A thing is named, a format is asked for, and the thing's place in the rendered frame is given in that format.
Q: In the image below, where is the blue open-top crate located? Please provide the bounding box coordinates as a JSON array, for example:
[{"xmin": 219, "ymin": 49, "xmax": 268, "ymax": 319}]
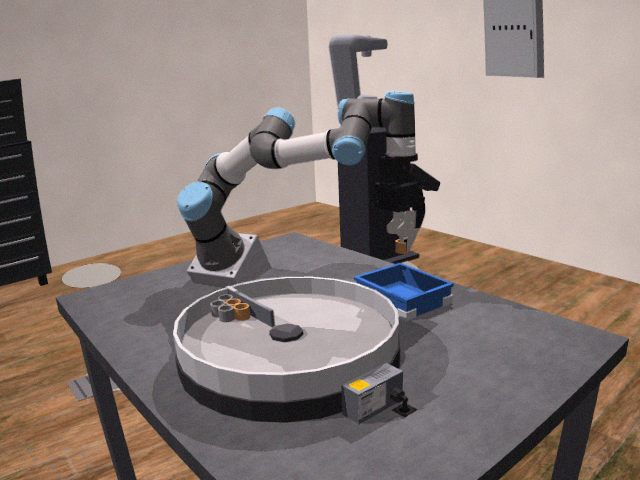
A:
[{"xmin": 356, "ymin": 263, "xmax": 454, "ymax": 321}]

